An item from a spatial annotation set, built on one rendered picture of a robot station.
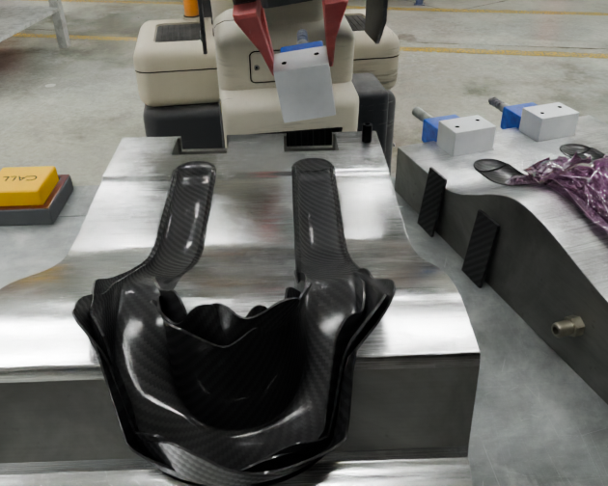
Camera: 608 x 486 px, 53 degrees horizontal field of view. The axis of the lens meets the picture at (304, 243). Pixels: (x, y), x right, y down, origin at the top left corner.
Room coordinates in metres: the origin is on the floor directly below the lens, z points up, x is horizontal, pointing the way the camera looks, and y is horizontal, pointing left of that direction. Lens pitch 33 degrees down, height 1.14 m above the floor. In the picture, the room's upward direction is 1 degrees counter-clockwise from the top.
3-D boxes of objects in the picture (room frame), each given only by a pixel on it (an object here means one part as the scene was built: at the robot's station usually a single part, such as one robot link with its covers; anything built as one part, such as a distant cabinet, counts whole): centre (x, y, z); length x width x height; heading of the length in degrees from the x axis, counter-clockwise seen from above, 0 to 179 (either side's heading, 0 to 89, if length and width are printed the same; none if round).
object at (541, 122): (0.70, -0.27, 0.86); 0.13 x 0.05 x 0.05; 19
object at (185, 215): (0.35, 0.04, 0.92); 0.35 x 0.16 x 0.09; 1
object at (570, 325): (0.34, -0.19, 0.84); 0.02 x 0.01 x 0.02; 109
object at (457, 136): (0.67, -0.16, 0.86); 0.13 x 0.05 x 0.05; 19
